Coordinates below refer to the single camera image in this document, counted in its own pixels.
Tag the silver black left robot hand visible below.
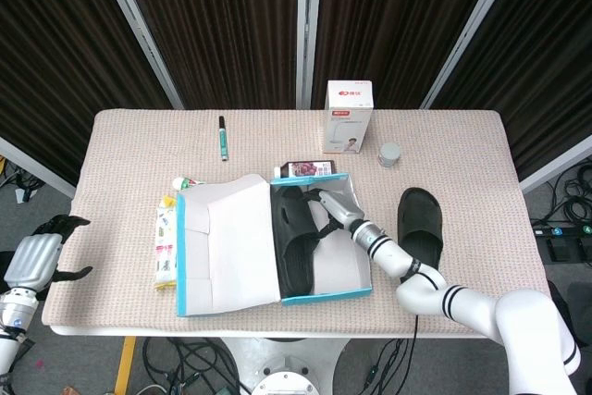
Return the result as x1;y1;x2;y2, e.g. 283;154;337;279
3;214;93;293

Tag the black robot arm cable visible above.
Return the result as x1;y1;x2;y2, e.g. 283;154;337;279
400;263;448;395

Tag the dark juice bottle purple label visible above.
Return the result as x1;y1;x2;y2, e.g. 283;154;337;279
272;159;339;180

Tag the black floor cable bundle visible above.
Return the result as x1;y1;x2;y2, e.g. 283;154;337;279
529;161;592;229
141;337;244;395

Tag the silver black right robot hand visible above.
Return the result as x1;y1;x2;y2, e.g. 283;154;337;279
302;188;365;239

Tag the white green toothpaste tube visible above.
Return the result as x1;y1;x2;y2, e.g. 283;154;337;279
172;176;207;191

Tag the light blue shoe box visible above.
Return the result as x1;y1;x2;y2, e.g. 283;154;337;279
174;171;374;318

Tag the green marker pen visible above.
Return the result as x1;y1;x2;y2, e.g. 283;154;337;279
217;115;229;163

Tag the dark brown curtain panel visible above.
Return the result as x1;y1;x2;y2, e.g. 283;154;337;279
113;0;307;110
0;0;173;186
312;0;510;110
432;0;592;181

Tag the grey partition frame post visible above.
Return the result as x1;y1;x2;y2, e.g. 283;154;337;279
295;0;324;110
520;134;592;195
419;0;526;110
0;135;78;200
91;0;186;110

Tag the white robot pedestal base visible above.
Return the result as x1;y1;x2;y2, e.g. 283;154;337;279
216;337;352;395

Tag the beige cloth-covered table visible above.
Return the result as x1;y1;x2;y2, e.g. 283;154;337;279
41;109;551;336

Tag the small grey jar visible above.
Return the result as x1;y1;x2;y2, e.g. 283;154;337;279
377;142;401;168

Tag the white lamp carton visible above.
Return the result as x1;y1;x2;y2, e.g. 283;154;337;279
322;80;374;154

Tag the black slipper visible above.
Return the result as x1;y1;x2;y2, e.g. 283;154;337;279
269;185;325;297
397;187;444;272

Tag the yellow white snack packet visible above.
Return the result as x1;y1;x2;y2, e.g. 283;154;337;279
153;195;179;293

